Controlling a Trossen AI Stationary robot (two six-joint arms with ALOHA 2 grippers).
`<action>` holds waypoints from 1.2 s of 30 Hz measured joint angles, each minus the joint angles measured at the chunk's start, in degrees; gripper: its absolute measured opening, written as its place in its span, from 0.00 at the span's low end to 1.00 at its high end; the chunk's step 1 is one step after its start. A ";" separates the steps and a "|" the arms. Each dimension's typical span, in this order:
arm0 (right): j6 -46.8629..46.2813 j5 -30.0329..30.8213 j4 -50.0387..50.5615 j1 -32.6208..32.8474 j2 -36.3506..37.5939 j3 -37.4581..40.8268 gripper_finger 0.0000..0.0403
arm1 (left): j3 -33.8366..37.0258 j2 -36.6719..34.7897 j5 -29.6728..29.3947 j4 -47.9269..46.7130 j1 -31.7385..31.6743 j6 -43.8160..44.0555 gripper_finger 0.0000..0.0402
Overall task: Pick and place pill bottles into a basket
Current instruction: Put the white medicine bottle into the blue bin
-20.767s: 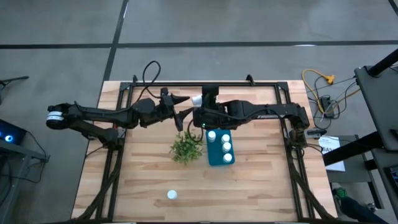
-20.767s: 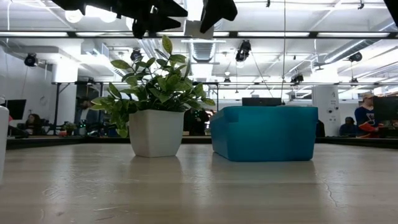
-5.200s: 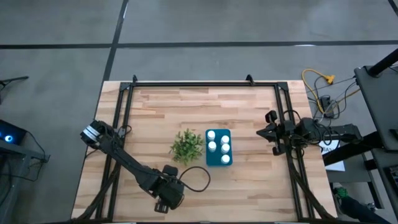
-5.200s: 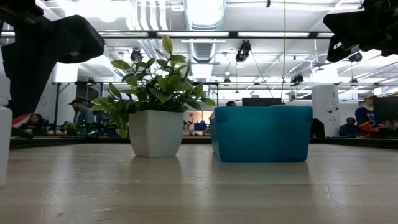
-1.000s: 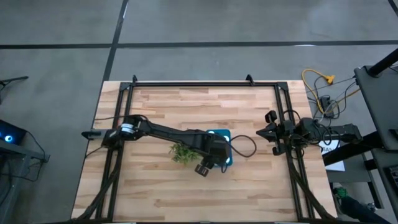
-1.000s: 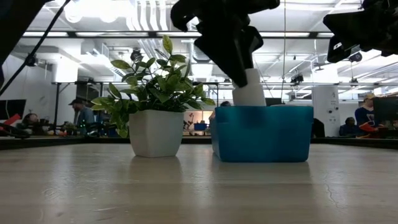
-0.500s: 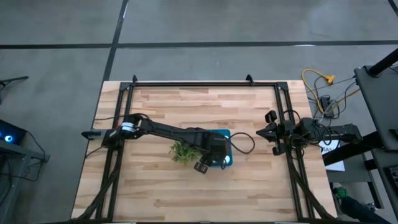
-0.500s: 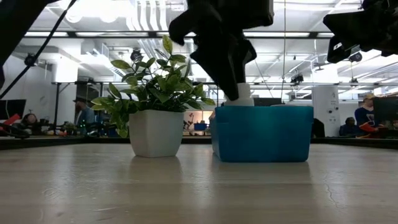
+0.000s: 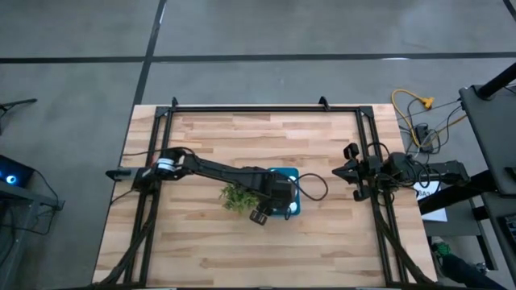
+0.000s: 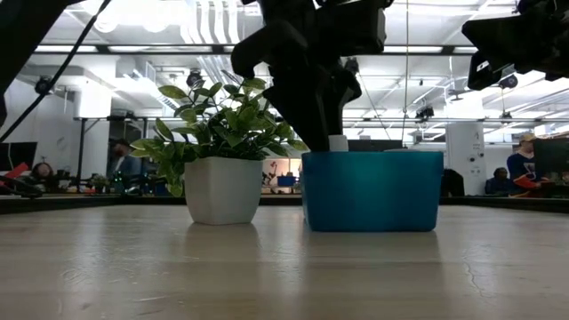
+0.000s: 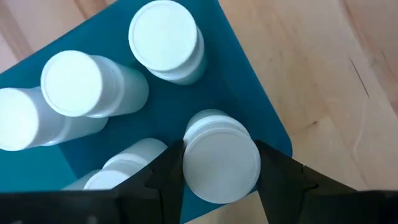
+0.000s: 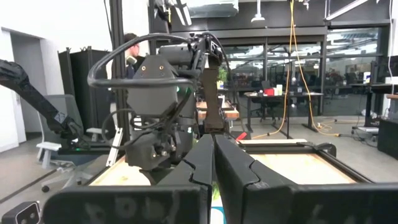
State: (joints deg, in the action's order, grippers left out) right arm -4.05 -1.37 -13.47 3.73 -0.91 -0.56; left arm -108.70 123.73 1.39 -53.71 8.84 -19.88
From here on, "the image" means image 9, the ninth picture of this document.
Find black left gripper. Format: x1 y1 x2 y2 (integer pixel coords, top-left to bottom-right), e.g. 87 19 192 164
248 175 299 226

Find blue plastic basket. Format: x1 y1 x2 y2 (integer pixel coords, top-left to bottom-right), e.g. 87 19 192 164
267 166 302 217

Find black table with pole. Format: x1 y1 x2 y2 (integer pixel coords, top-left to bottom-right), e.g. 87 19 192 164
418 60 516 283

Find white printed paper sheet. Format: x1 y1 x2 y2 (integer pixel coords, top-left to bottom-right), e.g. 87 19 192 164
413 180 448 223

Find yellow extension cable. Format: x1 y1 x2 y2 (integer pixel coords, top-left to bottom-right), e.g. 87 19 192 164
390 88 468 148

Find dark grey desk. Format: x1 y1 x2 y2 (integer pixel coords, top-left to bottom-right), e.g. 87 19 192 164
0 180 66 290

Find person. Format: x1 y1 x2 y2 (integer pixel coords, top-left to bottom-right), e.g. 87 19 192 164
431 241 507 290

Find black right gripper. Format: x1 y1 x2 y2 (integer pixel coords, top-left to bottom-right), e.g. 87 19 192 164
332 142 383 202

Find black power strip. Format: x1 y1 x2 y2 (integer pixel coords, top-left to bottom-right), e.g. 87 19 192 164
414 123 435 154

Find green plant in white pot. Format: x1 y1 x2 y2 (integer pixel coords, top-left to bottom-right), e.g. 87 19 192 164
219 183 261 214

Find black computer with blue light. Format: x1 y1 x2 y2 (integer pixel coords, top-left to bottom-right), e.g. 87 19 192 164
0 155 35 189

